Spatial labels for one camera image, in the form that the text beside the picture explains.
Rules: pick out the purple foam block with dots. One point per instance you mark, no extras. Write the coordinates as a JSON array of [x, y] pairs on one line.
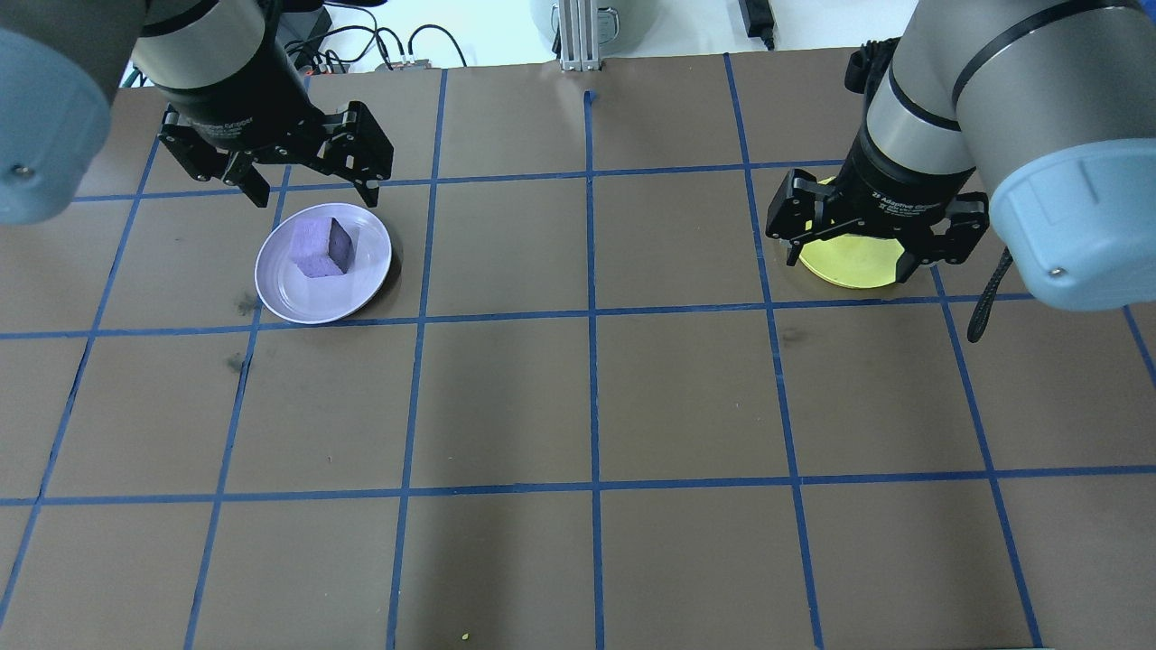
[[316, 244]]

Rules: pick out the black power adapter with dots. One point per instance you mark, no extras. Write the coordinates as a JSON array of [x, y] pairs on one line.
[[757, 13]]

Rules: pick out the yellow plate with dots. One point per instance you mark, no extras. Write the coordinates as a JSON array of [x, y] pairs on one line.
[[853, 268]]

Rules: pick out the usb hub with red plugs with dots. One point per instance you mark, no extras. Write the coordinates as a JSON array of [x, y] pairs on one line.
[[406, 63]]

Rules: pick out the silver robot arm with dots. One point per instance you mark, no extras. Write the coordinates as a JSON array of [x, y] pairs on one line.
[[1039, 72], [54, 108]]

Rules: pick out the aluminium profile post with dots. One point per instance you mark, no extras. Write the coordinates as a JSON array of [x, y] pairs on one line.
[[578, 36]]

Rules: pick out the purple plate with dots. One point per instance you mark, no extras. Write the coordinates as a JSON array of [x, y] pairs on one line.
[[307, 304]]

